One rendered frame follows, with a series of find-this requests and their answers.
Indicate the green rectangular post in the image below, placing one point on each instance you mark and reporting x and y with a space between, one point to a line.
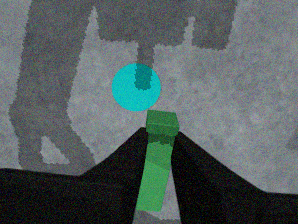
162 127

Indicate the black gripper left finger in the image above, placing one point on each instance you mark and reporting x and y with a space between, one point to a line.
105 194

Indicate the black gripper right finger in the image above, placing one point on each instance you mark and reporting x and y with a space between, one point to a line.
208 192

